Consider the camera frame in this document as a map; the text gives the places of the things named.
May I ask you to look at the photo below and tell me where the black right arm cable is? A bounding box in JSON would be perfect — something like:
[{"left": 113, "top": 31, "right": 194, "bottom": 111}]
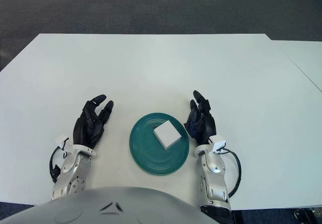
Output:
[{"left": 218, "top": 148, "right": 242, "bottom": 198}]

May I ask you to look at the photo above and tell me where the grey robot torso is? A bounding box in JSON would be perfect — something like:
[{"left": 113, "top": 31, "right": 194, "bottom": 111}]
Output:
[{"left": 0, "top": 186, "right": 209, "bottom": 224}]

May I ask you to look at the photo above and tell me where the white square charger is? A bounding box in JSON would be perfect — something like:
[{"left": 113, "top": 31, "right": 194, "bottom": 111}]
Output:
[{"left": 153, "top": 120, "right": 182, "bottom": 151}]

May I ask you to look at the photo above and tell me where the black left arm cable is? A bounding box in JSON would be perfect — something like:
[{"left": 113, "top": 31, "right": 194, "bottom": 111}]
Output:
[{"left": 49, "top": 138, "right": 70, "bottom": 184}]

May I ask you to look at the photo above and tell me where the teal green round plate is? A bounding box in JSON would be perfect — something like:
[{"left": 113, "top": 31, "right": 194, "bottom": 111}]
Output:
[{"left": 129, "top": 112, "right": 191, "bottom": 176}]

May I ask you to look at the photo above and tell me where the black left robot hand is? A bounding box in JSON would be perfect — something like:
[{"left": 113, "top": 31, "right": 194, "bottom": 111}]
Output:
[{"left": 72, "top": 94, "right": 114, "bottom": 150}]

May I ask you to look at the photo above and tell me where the black chair base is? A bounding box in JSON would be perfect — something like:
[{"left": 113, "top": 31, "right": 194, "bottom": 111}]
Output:
[{"left": 293, "top": 207, "right": 315, "bottom": 224}]

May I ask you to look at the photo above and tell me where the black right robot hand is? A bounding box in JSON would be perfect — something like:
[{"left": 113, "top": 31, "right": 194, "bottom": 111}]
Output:
[{"left": 184, "top": 90, "right": 217, "bottom": 146}]

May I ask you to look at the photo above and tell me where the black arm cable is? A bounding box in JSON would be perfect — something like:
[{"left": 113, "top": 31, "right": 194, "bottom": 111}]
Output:
[
  {"left": 218, "top": 148, "right": 242, "bottom": 198},
  {"left": 49, "top": 138, "right": 70, "bottom": 184}
]

